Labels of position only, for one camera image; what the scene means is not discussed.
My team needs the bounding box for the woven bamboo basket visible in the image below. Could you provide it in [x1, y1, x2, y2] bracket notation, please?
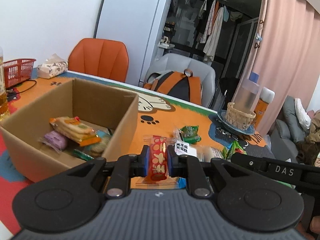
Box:
[225, 102, 256, 131]

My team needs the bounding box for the purple snack packet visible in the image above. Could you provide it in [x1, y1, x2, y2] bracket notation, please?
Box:
[39, 131, 68, 153]

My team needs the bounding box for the cardboard box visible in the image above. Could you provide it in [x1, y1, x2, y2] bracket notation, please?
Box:
[1, 79, 138, 182]

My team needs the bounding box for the red plastic basket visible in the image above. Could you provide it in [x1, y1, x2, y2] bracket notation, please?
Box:
[4, 59, 36, 88]

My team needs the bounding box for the orange chair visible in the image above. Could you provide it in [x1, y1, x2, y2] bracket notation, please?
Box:
[68, 38, 129, 82]

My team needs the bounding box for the floral tissue pack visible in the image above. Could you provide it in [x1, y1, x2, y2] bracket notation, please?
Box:
[37, 54, 68, 79]

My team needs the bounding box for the dark green snack packet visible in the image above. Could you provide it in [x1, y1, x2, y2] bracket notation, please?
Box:
[179, 126, 201, 144]

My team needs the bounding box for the orange black backpack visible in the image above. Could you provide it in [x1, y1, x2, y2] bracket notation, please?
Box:
[143, 69, 202, 105]

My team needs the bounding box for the hanging white garment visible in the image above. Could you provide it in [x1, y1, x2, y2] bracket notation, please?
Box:
[203, 7, 224, 62]

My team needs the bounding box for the red candy packet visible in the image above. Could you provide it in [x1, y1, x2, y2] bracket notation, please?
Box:
[136, 135, 178, 190]

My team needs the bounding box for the blue ceramic plate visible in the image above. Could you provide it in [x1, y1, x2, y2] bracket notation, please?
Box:
[217, 110, 255, 135]

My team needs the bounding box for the black cable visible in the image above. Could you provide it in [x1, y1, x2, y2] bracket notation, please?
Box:
[6, 79, 38, 98]

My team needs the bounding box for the orange spray can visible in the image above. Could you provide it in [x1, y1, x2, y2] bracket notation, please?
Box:
[253, 87, 275, 129]

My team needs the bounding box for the right hand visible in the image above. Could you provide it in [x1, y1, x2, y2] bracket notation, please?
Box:
[296, 216, 320, 240]

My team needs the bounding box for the clear bottle purple cap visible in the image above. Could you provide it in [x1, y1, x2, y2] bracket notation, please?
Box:
[234, 72, 259, 113]

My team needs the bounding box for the grey armchair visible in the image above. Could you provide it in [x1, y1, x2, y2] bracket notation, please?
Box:
[144, 53, 215, 108]

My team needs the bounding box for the pile of clothes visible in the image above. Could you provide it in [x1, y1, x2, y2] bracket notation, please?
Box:
[296, 111, 320, 167]

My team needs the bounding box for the black white cake packet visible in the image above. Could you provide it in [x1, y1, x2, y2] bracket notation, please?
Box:
[175, 141, 223, 163]

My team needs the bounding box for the green jujube snack packet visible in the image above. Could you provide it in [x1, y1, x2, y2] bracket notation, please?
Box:
[222, 140, 247, 161]

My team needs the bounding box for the white refrigerator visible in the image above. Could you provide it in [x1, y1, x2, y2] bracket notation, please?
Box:
[95, 0, 171, 86]

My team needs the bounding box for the orange rice cracker packet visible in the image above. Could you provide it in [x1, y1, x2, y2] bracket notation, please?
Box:
[49, 116, 101, 147]

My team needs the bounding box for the grey sofa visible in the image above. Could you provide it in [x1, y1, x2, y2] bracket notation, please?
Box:
[268, 96, 316, 164]

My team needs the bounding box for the pink curtain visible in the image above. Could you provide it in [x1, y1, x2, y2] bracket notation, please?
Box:
[253, 0, 319, 135]

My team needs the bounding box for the cat pattern table mat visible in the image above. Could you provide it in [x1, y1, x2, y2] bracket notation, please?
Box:
[1, 72, 274, 234]

